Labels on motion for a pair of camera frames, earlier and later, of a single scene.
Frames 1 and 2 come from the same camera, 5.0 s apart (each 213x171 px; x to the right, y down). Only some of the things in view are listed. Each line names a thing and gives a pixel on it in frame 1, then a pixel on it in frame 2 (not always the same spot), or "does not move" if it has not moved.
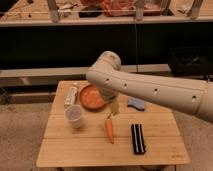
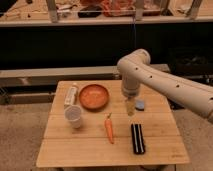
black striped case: [138, 139] does not move
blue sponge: [136, 103] does not move
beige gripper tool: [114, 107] → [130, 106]
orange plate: [92, 97] does not move
